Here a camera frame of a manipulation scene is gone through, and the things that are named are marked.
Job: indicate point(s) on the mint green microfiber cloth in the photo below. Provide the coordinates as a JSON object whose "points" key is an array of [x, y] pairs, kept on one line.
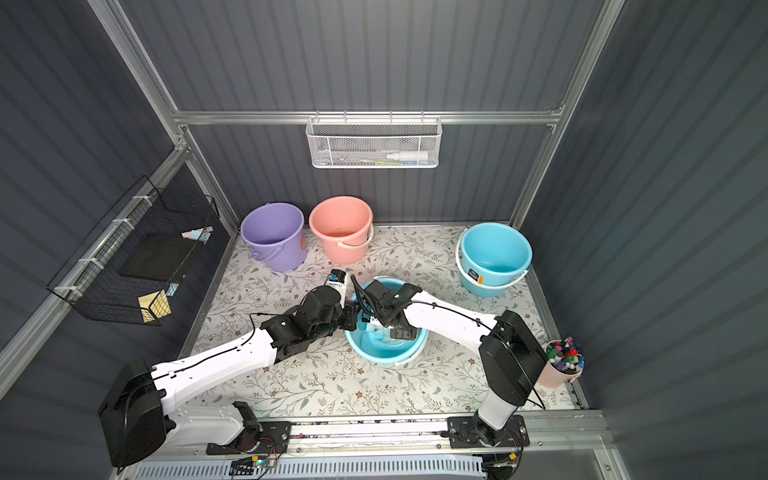
{"points": [[374, 338]]}

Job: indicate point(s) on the black wire wall basket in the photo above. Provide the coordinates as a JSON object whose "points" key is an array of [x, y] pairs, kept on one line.
{"points": [[151, 247]]}

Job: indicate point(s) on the white bottle in basket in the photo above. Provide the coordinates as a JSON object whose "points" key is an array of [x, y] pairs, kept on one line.
{"points": [[409, 157]]}

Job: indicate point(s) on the pink cup of markers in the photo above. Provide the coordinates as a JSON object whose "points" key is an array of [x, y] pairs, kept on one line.
{"points": [[565, 362]]}

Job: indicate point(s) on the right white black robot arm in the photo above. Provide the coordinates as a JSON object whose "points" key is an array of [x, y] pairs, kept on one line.
{"points": [[510, 355]]}

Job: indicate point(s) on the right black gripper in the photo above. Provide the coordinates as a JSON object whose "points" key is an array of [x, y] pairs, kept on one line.
{"points": [[372, 301]]}

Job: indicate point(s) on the white wire mesh basket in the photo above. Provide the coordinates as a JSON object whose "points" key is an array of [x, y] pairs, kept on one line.
{"points": [[344, 144]]}

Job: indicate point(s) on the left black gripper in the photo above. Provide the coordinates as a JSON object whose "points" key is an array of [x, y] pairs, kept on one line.
{"points": [[349, 315]]}

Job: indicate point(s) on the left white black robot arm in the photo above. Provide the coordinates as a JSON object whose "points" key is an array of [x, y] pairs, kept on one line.
{"points": [[140, 413]]}

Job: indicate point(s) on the floral patterned table mat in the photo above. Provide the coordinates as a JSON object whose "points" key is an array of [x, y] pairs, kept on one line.
{"points": [[330, 379]]}

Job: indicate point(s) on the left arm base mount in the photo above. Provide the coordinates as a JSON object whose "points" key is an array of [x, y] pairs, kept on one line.
{"points": [[269, 437]]}

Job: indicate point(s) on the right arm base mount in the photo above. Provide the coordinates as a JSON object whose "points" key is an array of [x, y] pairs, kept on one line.
{"points": [[466, 432]]}

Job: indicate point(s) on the purple plastic bucket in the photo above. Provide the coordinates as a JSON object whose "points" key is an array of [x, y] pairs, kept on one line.
{"points": [[274, 235]]}

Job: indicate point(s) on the yellow sticky note pad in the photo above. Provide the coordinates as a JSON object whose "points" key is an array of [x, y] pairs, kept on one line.
{"points": [[154, 306]]}

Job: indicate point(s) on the pink plastic bucket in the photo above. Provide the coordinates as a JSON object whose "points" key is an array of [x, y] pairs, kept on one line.
{"points": [[344, 225]]}

